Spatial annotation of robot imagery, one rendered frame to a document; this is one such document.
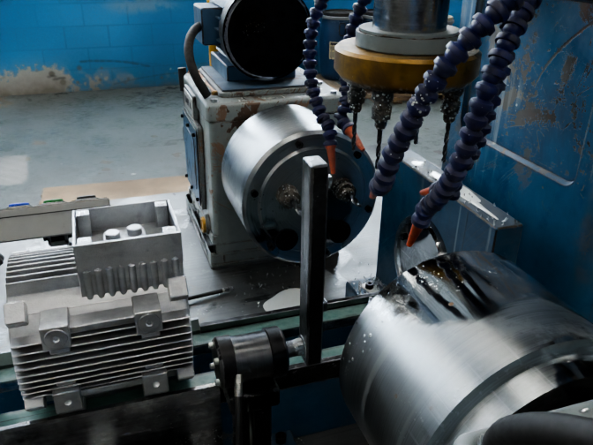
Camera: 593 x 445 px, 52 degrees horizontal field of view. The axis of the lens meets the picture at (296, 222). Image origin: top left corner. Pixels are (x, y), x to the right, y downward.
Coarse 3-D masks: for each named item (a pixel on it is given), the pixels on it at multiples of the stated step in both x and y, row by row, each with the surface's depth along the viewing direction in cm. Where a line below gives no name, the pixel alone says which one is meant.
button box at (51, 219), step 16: (16, 208) 92; (32, 208) 92; (48, 208) 93; (64, 208) 94; (80, 208) 94; (0, 224) 91; (16, 224) 92; (32, 224) 92; (48, 224) 93; (64, 224) 94; (0, 240) 91; (16, 240) 92
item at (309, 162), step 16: (304, 160) 63; (320, 160) 63; (304, 176) 64; (320, 176) 62; (304, 192) 64; (320, 192) 63; (304, 208) 65; (320, 208) 64; (304, 224) 66; (320, 224) 65; (304, 240) 67; (320, 240) 65; (304, 256) 67; (320, 256) 66; (304, 272) 68; (320, 272) 67; (304, 288) 69; (320, 288) 68; (304, 304) 70; (320, 304) 69; (304, 320) 71; (320, 320) 70; (304, 336) 71; (320, 336) 71; (304, 352) 72; (320, 352) 72
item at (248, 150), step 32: (256, 128) 108; (288, 128) 102; (320, 128) 101; (224, 160) 113; (256, 160) 100; (288, 160) 100; (352, 160) 104; (256, 192) 101; (288, 192) 100; (352, 192) 103; (256, 224) 104; (288, 224) 105; (352, 224) 109; (288, 256) 108
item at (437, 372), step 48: (384, 288) 62; (432, 288) 59; (480, 288) 57; (528, 288) 58; (384, 336) 59; (432, 336) 55; (480, 336) 52; (528, 336) 51; (576, 336) 51; (384, 384) 56; (432, 384) 52; (480, 384) 49; (528, 384) 48; (576, 384) 48; (384, 432) 56; (432, 432) 50
